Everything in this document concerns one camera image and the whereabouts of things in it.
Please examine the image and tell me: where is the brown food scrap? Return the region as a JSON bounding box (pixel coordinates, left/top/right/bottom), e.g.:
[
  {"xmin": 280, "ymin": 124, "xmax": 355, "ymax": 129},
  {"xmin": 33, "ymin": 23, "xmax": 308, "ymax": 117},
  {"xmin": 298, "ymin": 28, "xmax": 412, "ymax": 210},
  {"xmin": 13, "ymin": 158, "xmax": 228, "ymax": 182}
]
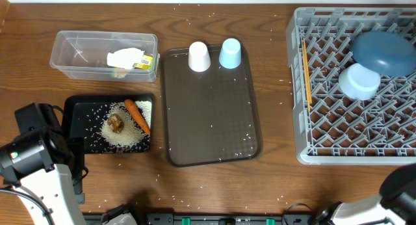
[{"xmin": 107, "ymin": 114, "xmax": 124, "ymax": 133}]

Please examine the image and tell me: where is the white rice pile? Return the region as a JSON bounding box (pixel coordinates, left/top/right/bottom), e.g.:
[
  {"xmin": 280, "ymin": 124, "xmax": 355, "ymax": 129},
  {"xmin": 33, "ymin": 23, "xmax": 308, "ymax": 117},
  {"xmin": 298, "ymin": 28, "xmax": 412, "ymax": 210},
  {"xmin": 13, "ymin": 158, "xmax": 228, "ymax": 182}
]
[{"xmin": 81, "ymin": 102, "xmax": 150, "ymax": 153}]

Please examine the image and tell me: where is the orange carrot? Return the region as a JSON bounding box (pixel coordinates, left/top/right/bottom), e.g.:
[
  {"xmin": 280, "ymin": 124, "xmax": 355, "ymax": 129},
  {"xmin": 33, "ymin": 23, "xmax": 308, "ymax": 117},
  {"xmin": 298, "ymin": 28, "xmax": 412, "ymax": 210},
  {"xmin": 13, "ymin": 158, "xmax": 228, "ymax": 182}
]
[{"xmin": 124, "ymin": 99, "xmax": 150, "ymax": 135}]

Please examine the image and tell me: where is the white tissue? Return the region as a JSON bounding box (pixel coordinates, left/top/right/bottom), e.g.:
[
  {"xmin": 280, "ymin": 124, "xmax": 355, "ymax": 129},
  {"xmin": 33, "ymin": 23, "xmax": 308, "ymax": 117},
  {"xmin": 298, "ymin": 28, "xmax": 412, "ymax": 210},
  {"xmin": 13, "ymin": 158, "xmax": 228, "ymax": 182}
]
[{"xmin": 107, "ymin": 47, "xmax": 144, "ymax": 70}]

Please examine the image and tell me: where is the green yellow snack wrapper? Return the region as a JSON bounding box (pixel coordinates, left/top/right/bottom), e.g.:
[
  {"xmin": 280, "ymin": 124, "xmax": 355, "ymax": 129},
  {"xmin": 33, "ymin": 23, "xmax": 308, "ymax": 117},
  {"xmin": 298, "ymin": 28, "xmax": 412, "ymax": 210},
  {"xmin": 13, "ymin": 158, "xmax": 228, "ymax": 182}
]
[{"xmin": 112, "ymin": 54, "xmax": 155, "ymax": 79}]

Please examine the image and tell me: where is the dark brown serving tray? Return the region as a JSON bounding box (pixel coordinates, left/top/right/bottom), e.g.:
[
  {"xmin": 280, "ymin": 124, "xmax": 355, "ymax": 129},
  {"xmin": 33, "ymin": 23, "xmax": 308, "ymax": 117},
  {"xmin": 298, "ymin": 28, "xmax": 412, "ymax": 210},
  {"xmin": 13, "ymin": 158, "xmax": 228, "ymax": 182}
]
[{"xmin": 161, "ymin": 45, "xmax": 263, "ymax": 167}]

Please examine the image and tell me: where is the white plastic cup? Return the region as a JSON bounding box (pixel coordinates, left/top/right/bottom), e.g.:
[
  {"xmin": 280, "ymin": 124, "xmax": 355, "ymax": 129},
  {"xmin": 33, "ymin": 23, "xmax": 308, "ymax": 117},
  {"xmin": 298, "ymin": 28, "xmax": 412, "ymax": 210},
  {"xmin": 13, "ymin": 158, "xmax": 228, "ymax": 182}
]
[{"xmin": 188, "ymin": 42, "xmax": 211, "ymax": 72}]

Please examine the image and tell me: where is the light blue plastic cup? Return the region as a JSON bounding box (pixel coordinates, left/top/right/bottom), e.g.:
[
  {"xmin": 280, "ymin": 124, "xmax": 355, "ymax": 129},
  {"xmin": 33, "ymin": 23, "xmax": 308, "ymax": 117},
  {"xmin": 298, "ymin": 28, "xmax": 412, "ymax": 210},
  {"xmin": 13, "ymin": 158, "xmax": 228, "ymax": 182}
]
[{"xmin": 219, "ymin": 38, "xmax": 242, "ymax": 69}]

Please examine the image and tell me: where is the wooden chopstick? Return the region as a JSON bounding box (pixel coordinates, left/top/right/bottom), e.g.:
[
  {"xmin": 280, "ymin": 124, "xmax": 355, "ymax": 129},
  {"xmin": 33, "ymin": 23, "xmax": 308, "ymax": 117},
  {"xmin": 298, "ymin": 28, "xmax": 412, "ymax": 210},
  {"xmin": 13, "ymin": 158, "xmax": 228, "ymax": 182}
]
[
  {"xmin": 302, "ymin": 38, "xmax": 311, "ymax": 112},
  {"xmin": 302, "ymin": 38, "xmax": 312, "ymax": 109}
]

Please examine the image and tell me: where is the light blue bowl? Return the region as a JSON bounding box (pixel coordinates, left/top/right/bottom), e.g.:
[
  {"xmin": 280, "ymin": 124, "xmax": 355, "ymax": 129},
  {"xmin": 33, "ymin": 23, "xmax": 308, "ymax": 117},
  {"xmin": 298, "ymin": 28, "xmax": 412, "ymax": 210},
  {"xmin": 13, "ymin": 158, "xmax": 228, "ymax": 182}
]
[{"xmin": 339, "ymin": 63, "xmax": 381, "ymax": 100}]

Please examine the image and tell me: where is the dark blue plate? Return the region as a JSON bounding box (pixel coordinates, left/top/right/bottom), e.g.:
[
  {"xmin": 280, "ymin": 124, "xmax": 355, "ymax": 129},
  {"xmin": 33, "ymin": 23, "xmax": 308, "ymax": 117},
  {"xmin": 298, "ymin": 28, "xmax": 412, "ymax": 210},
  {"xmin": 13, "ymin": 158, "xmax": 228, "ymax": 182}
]
[{"xmin": 349, "ymin": 31, "xmax": 415, "ymax": 77}]

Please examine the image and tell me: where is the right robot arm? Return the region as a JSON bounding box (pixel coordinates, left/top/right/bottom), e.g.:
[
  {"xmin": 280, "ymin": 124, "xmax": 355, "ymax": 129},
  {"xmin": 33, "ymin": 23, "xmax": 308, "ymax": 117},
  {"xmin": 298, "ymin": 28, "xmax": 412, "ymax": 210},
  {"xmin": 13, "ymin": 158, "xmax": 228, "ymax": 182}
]
[{"xmin": 309, "ymin": 164, "xmax": 415, "ymax": 225}]

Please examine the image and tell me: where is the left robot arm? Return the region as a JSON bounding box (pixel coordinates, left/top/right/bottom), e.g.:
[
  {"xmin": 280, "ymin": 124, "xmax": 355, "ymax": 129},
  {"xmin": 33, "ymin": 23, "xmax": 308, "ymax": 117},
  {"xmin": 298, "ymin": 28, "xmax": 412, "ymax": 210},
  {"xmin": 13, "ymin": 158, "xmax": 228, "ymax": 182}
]
[{"xmin": 1, "ymin": 129, "xmax": 139, "ymax": 225}]

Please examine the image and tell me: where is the black waste tray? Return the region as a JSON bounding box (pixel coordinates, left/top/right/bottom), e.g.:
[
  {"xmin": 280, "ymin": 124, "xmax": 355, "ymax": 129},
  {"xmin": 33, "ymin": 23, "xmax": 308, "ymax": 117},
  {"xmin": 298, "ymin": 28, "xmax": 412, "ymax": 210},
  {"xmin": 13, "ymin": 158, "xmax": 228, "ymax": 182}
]
[{"xmin": 62, "ymin": 95, "xmax": 153, "ymax": 154}]

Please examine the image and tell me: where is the grey dishwasher rack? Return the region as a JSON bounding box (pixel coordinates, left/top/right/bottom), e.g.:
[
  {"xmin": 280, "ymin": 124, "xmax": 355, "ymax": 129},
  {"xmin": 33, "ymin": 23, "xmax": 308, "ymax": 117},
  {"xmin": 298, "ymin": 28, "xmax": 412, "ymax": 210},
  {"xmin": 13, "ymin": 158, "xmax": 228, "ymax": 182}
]
[{"xmin": 286, "ymin": 7, "xmax": 415, "ymax": 165}]

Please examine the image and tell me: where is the clear plastic bin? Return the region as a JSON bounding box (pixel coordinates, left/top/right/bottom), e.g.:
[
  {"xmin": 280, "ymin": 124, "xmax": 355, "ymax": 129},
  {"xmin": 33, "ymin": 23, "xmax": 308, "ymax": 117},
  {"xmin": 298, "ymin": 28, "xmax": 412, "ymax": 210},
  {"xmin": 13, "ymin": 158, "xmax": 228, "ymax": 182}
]
[{"xmin": 49, "ymin": 31, "xmax": 159, "ymax": 82}]

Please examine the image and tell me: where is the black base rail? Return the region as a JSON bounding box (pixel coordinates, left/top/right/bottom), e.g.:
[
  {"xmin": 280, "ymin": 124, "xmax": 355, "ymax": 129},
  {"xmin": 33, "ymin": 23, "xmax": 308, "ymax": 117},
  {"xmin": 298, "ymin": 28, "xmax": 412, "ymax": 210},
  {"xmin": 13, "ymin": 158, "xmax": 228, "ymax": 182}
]
[{"xmin": 83, "ymin": 212, "xmax": 313, "ymax": 225}]

